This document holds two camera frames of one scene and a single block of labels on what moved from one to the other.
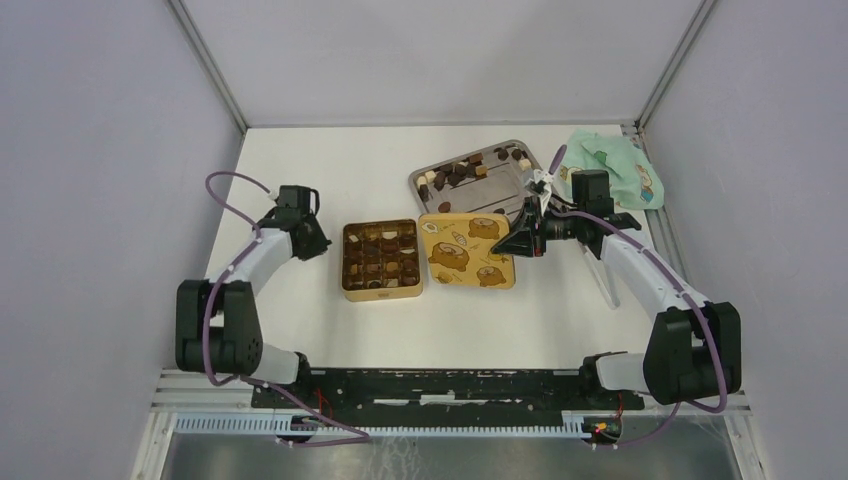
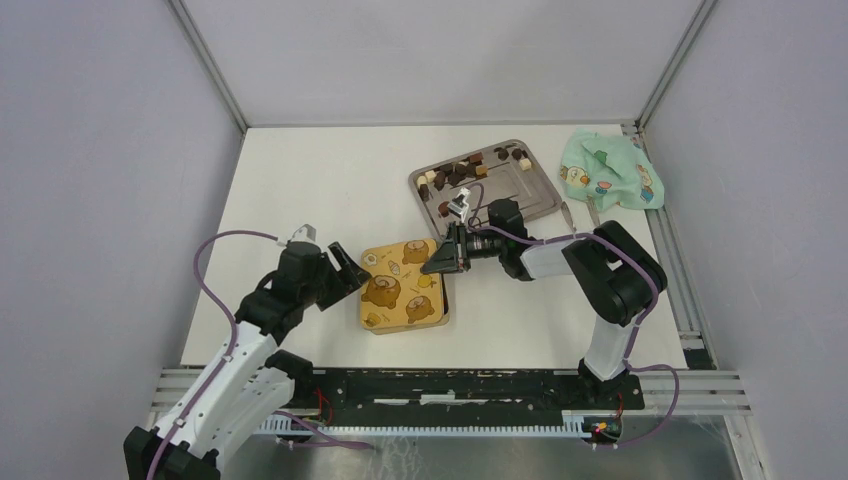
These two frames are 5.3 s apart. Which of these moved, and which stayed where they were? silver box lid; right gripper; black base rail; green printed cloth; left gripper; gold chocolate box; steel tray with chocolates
Moved: right gripper; gold chocolate box; silver box lid; left gripper
Stayed: black base rail; green printed cloth; steel tray with chocolates
